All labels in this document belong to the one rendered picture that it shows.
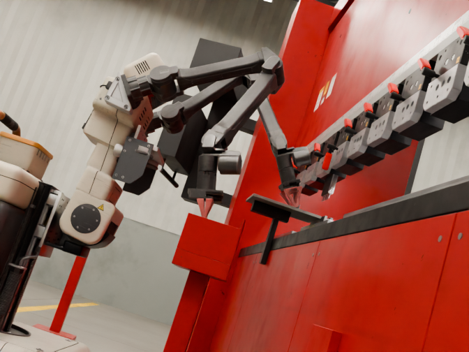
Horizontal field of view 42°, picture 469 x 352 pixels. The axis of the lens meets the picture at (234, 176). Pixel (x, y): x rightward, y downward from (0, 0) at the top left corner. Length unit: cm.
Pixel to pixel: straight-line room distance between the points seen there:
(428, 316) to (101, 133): 161
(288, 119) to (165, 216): 630
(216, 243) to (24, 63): 887
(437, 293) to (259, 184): 235
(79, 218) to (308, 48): 175
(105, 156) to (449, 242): 158
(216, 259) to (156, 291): 766
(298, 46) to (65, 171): 680
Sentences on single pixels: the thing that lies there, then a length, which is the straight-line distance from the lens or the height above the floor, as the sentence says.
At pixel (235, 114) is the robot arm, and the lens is 194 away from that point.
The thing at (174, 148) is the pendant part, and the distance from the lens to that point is 336.
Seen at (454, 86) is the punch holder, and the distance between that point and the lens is 145.
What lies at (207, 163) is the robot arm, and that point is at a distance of 181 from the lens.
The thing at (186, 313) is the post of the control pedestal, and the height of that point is 54.
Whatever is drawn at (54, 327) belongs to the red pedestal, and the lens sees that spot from 395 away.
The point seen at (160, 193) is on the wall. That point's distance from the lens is 951.
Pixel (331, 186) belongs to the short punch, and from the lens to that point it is 235.
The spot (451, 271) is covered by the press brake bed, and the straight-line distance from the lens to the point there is 90.
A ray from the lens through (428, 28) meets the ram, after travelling 180.
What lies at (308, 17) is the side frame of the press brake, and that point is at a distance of 352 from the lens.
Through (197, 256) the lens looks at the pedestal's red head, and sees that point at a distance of 175.
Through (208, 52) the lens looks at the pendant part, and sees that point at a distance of 355.
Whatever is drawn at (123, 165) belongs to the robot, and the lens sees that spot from 220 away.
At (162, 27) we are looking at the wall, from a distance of 1029.
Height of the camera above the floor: 61
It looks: 11 degrees up
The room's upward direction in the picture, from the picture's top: 18 degrees clockwise
